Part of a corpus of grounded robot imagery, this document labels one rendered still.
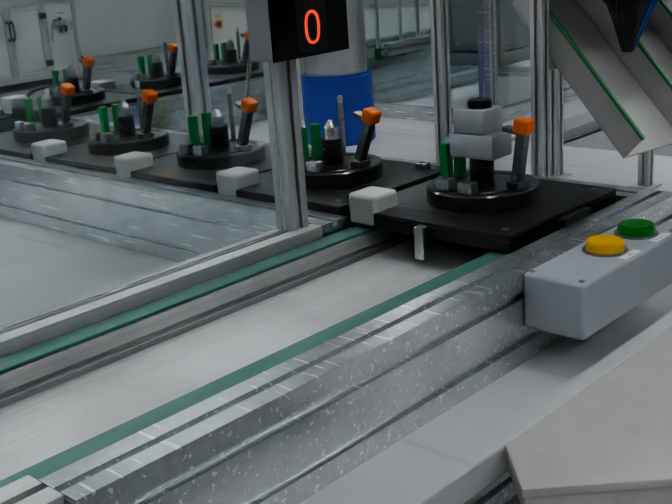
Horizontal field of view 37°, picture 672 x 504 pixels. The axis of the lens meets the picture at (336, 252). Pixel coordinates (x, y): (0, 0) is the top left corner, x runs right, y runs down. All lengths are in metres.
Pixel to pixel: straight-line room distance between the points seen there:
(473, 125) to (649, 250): 0.27
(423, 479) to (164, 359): 0.29
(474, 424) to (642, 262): 0.28
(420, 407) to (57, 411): 0.33
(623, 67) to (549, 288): 0.58
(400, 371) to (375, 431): 0.06
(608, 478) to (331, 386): 0.24
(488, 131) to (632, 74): 0.35
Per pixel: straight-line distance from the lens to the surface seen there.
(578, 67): 1.43
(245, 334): 1.04
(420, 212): 1.23
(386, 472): 0.88
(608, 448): 0.92
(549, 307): 1.03
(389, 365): 0.90
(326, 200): 1.31
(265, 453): 0.80
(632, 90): 1.51
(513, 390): 1.02
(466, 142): 1.25
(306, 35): 1.15
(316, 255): 1.19
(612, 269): 1.05
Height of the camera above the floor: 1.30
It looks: 18 degrees down
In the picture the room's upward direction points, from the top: 4 degrees counter-clockwise
